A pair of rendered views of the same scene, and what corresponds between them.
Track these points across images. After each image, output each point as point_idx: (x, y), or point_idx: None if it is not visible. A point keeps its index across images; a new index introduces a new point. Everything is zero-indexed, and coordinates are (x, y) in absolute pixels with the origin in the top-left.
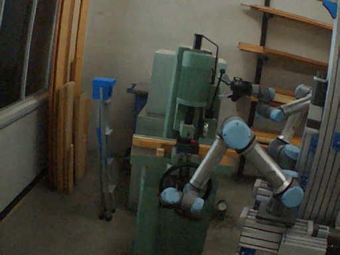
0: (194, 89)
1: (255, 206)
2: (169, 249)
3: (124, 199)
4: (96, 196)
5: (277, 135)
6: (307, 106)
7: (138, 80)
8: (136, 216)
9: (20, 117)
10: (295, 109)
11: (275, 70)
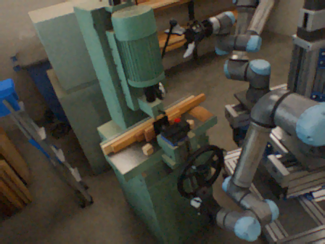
0: (151, 63)
1: (241, 132)
2: (188, 214)
3: (83, 165)
4: (59, 182)
5: (159, 37)
6: (271, 11)
7: (12, 50)
8: (108, 177)
9: None
10: (265, 24)
11: None
